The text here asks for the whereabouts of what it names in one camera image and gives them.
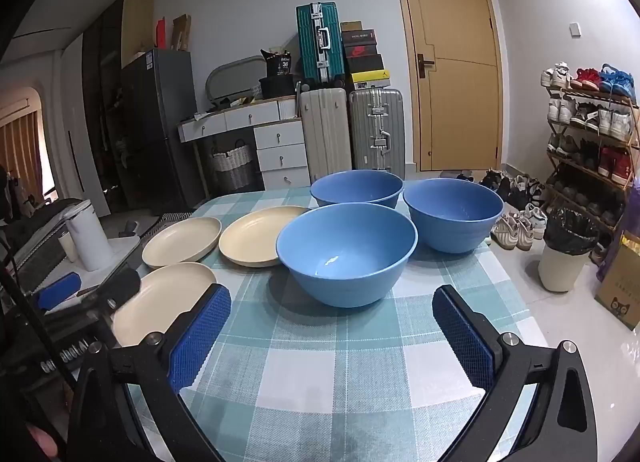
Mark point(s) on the white grey side table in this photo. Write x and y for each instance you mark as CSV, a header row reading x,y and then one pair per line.
x,y
120,245

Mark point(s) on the dark tall cabinet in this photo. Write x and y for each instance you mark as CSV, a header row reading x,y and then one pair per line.
x,y
102,92

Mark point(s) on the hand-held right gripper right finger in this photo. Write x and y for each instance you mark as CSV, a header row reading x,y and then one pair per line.
x,y
465,342

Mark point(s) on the cream round plate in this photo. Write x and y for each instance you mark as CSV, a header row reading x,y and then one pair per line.
x,y
182,242
250,237
160,302

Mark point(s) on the wooden shoe rack with shoes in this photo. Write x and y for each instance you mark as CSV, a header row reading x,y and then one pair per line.
x,y
610,122

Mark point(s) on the tan wooden door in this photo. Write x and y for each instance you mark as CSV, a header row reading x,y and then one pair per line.
x,y
450,107

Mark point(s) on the teal hard suitcase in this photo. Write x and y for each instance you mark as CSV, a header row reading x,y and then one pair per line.
x,y
320,42

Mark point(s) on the yellow black shoe box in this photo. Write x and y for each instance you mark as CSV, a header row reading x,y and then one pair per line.
x,y
369,81

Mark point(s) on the blue plastic bowl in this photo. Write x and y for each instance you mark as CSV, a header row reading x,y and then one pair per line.
x,y
357,187
450,217
345,252

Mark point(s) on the brown curtain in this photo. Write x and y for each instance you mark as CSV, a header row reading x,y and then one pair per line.
x,y
20,157

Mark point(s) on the grey slipper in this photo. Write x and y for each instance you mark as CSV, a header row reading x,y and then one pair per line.
x,y
129,228

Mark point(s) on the teal checkered tablecloth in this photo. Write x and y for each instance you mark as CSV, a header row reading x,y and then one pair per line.
x,y
325,367

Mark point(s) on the flat cardboard piece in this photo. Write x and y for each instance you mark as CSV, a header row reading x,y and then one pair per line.
x,y
182,32

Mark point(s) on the silver hard suitcase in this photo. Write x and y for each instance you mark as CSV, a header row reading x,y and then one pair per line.
x,y
375,132

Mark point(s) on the beige hard suitcase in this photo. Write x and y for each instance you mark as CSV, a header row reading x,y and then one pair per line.
x,y
325,137

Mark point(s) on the white cup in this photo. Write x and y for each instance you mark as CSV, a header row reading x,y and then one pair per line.
x,y
67,247

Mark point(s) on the white desk with drawers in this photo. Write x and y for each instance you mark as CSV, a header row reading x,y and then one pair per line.
x,y
280,142

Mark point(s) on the purple bag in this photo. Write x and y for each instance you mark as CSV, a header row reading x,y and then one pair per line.
x,y
627,212

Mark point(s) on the black bag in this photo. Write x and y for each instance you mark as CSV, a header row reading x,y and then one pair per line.
x,y
277,74

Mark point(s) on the white light switch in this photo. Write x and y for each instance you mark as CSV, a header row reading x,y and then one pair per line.
x,y
575,29

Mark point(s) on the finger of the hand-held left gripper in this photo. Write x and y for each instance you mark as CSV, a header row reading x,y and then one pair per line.
x,y
120,287
60,292

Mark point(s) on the oval framed mirror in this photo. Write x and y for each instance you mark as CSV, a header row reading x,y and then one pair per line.
x,y
235,74

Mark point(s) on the brown cardboard box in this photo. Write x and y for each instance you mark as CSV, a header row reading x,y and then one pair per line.
x,y
357,26

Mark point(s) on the dark grey refrigerator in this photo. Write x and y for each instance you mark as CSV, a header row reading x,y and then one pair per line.
x,y
160,132

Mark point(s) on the white kettle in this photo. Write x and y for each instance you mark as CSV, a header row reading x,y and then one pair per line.
x,y
90,237

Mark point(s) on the woven laundry basket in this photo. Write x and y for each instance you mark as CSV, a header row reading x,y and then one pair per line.
x,y
232,167

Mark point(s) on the white trash bin black liner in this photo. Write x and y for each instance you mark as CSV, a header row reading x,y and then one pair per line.
x,y
562,262

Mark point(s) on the pile of loose shoes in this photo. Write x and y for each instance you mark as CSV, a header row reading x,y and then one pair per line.
x,y
515,227

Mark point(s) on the cardboard box with cat print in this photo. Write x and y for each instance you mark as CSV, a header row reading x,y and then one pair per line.
x,y
617,287

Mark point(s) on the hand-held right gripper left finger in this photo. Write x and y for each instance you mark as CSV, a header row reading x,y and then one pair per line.
x,y
200,337

